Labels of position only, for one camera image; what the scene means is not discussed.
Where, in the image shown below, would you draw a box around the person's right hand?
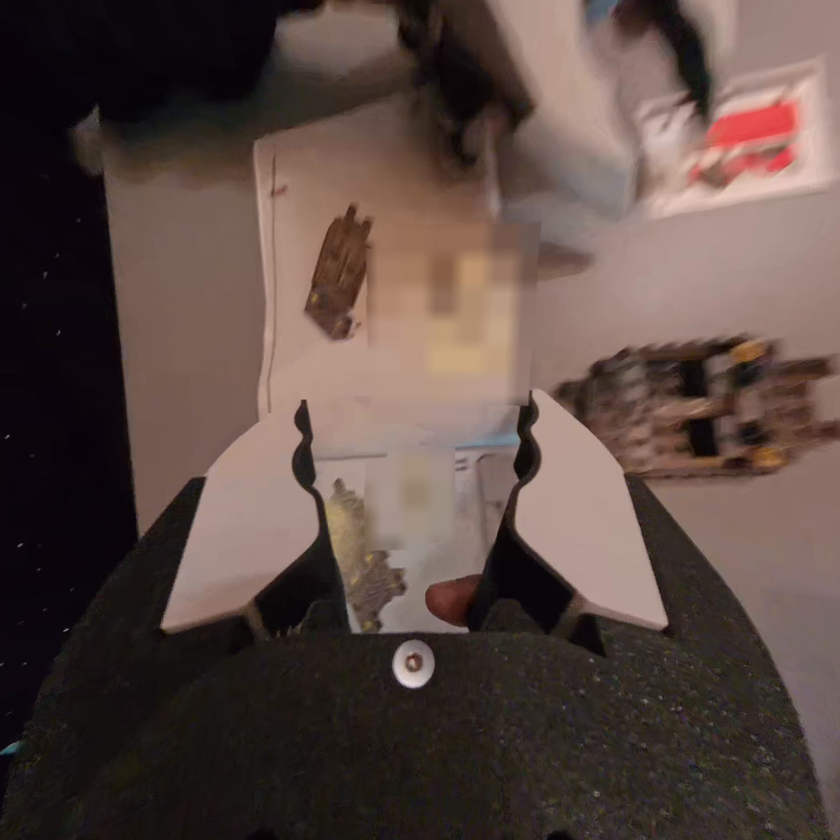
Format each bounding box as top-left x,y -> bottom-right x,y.
425,575 -> 484,635

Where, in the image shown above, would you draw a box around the dark blurred object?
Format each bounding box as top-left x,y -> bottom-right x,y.
584,0 -> 719,122

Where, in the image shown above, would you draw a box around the black lego model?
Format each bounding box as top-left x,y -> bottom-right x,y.
553,335 -> 840,481

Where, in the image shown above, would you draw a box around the white box with red picture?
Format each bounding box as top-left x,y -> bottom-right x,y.
631,56 -> 833,221

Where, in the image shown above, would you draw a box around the lego instruction booklet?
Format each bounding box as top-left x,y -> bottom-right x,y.
255,92 -> 543,632

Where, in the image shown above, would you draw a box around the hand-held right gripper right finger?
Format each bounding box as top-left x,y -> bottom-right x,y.
482,389 -> 670,641

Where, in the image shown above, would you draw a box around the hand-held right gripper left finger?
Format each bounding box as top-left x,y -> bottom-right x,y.
161,399 -> 349,641

